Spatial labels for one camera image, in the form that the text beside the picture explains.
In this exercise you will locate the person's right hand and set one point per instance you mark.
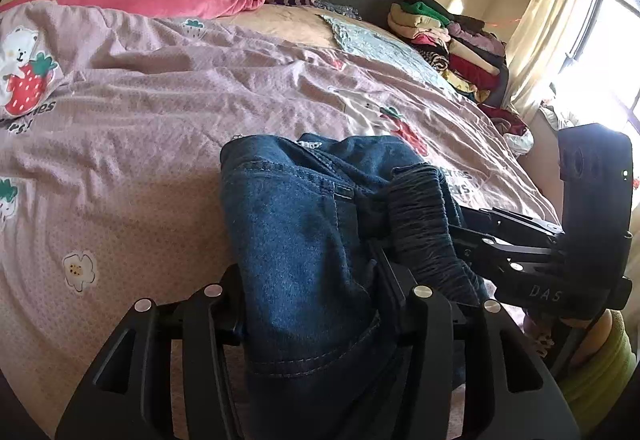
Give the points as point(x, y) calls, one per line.
point(592, 337)

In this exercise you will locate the cream curtain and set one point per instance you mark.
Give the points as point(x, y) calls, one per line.
point(547, 19)

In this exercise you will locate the beige bed sheet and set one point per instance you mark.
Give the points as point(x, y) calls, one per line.
point(280, 19)

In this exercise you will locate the red and white garment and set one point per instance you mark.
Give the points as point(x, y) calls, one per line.
point(507, 122)

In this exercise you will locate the window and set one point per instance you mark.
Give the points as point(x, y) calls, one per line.
point(617, 49)

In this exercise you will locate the light blue patterned blanket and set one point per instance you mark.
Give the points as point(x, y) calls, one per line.
point(385, 49)

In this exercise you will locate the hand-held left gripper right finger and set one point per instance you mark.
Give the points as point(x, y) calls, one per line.
point(390, 290)

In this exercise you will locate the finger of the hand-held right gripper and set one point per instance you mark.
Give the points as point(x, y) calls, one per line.
point(505, 260)
point(520, 227)

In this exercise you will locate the pink printed blanket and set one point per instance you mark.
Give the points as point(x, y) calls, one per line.
point(150, 129)

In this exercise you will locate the pile of folded clothes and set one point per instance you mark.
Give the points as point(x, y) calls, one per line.
point(465, 49)

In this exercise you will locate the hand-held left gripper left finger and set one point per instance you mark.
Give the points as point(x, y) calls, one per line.
point(220, 320)

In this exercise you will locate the blue denim pants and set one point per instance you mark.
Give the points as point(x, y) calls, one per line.
point(290, 240)

